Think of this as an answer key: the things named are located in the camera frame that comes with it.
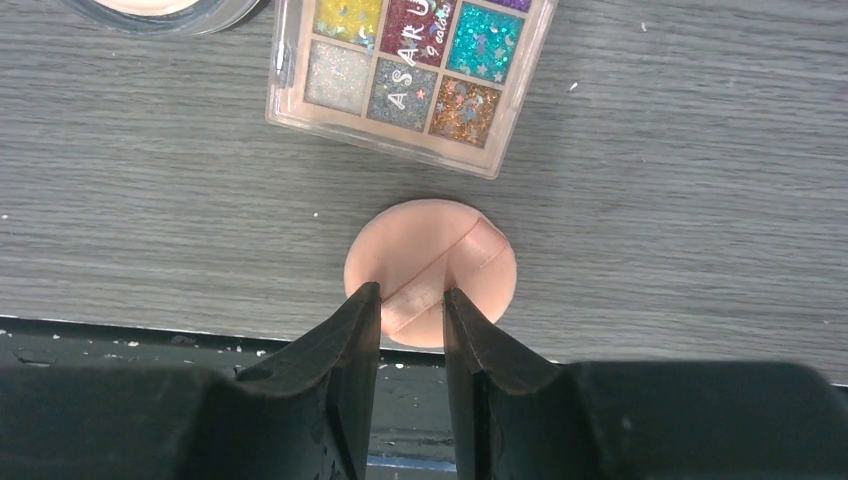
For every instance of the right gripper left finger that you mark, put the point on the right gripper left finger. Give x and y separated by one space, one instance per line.
302 413

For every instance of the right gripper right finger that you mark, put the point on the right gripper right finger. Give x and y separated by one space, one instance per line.
517 415

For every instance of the small pink powder puff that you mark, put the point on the small pink powder puff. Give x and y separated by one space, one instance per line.
419 249

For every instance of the colorful eyeshadow palette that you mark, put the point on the colorful eyeshadow palette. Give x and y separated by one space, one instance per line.
437 81

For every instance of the beige powder jar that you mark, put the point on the beige powder jar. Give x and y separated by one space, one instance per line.
157 18

